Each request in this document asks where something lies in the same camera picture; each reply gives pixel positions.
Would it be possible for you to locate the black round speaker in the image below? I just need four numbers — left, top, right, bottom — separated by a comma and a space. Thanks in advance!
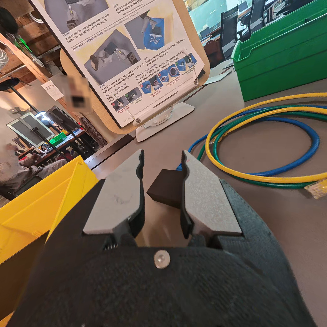
0, 7, 18, 34

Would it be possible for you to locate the instruction sheet on stand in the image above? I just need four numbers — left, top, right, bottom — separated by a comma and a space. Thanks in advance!
59, 0, 211, 143

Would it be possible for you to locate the printed instruction sheet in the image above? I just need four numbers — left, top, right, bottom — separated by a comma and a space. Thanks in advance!
28, 0, 205, 128

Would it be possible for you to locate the green plastic bin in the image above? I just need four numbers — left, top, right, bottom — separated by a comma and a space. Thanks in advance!
231, 0, 327, 102

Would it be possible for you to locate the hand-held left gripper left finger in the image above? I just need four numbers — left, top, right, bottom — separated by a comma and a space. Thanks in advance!
82, 149, 145, 238

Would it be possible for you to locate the green ethernet cable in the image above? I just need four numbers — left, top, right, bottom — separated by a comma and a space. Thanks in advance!
197, 105, 327, 190

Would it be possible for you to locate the black office chair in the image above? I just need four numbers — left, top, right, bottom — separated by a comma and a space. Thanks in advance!
249, 0, 268, 34
220, 5, 239, 61

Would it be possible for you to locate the yellow ethernet cable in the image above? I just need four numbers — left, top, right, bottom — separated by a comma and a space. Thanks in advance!
205, 93, 327, 200

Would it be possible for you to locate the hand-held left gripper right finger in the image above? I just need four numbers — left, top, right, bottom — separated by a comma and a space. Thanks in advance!
180, 150, 242, 239

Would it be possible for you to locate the black ethernet switch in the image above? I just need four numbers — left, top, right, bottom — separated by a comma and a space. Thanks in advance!
146, 169, 186, 209

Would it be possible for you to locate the yellow plastic bin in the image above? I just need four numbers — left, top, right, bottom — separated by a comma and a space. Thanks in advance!
0, 154, 100, 327

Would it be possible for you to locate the black floor lamp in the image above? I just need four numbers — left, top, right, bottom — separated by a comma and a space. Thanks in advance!
0, 77, 70, 159

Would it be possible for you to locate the leopard print cloth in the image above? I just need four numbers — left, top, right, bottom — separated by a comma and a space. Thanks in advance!
79, 118, 108, 148

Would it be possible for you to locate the grey panel on tripod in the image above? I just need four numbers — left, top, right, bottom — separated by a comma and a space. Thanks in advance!
46, 106, 83, 131
6, 112, 56, 149

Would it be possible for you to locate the blue ethernet cable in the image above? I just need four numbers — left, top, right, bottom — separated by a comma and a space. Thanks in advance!
176, 108, 320, 177

